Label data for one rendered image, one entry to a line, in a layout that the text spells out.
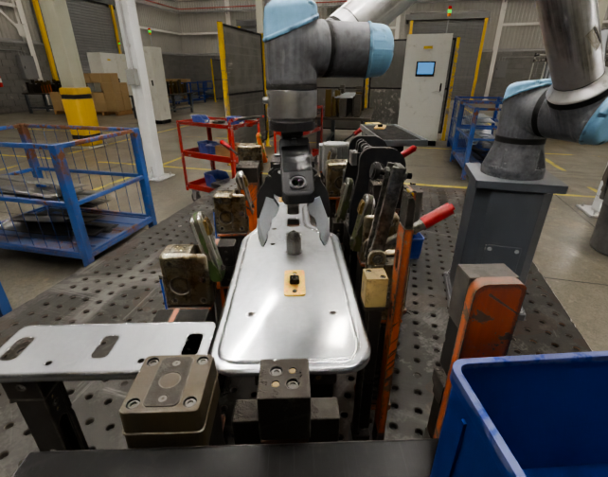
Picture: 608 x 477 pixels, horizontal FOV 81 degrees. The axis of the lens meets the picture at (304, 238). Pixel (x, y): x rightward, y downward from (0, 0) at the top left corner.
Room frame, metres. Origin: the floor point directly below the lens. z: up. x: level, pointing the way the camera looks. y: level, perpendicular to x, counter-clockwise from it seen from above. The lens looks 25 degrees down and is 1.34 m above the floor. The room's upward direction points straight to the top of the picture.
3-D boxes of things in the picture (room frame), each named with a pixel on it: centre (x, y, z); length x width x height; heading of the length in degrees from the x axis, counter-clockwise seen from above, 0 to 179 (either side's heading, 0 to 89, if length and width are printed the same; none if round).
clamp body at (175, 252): (0.60, 0.23, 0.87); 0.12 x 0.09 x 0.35; 92
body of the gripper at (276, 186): (0.57, 0.02, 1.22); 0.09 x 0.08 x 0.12; 2
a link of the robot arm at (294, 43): (0.57, 0.02, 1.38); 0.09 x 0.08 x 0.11; 112
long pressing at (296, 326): (1.03, 0.04, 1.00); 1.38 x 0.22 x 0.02; 2
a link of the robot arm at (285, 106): (0.57, 0.02, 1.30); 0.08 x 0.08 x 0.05
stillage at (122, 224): (2.73, 2.01, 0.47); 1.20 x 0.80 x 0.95; 76
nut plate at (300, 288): (0.55, 0.02, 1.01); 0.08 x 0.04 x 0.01; 2
